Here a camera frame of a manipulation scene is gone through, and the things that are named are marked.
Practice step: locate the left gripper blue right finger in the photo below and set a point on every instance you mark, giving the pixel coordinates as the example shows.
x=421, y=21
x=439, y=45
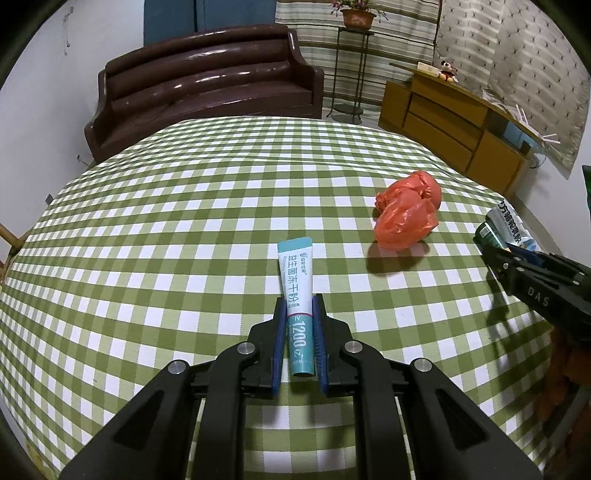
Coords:
x=321, y=357

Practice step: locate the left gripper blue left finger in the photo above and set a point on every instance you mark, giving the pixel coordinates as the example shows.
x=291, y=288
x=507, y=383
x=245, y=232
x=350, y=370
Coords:
x=279, y=338

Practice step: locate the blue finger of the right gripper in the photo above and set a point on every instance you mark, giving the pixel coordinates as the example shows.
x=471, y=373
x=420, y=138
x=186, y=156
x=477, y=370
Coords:
x=525, y=256
x=501, y=264

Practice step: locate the green yellow bottle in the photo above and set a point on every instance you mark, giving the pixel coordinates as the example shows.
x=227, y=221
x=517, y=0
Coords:
x=487, y=235

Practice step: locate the blue white snack bag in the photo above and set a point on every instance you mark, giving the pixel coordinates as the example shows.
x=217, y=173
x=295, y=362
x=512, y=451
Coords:
x=509, y=225

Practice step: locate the white teal toothpaste tube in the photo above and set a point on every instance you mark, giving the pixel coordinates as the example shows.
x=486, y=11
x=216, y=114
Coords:
x=295, y=261

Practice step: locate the orange plastic bag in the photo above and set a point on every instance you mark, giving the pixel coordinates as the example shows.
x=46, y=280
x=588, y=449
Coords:
x=407, y=211

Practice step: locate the wooden TV cabinet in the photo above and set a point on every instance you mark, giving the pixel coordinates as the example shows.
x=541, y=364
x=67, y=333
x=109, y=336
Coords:
x=476, y=138

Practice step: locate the green checkered tablecloth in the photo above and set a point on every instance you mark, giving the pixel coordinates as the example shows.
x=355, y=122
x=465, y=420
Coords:
x=168, y=251

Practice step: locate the white wifi router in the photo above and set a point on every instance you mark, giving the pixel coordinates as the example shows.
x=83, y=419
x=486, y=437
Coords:
x=531, y=127

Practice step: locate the mickey mouse plush toy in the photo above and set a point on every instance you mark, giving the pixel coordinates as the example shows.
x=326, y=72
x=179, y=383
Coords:
x=448, y=72

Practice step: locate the flat box on cabinet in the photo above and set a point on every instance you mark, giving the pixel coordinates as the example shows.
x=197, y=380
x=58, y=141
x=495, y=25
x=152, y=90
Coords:
x=428, y=69

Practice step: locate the black metal plant stand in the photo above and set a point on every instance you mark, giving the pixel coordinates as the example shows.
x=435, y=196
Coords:
x=351, y=57

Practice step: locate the beige patterned curtain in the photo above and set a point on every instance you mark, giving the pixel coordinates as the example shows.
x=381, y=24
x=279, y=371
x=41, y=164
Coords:
x=516, y=49

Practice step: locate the green striped curtain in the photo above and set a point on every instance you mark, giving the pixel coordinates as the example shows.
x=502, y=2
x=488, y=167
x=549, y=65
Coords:
x=407, y=37

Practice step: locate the dark brown leather sofa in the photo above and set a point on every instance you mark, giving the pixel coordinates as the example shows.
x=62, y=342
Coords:
x=255, y=70

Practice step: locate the potted plant orange pot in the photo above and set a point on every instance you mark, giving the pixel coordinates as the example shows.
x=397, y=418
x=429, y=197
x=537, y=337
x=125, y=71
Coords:
x=358, y=14

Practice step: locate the blue curtain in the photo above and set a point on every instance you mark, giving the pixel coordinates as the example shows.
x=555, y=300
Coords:
x=164, y=19

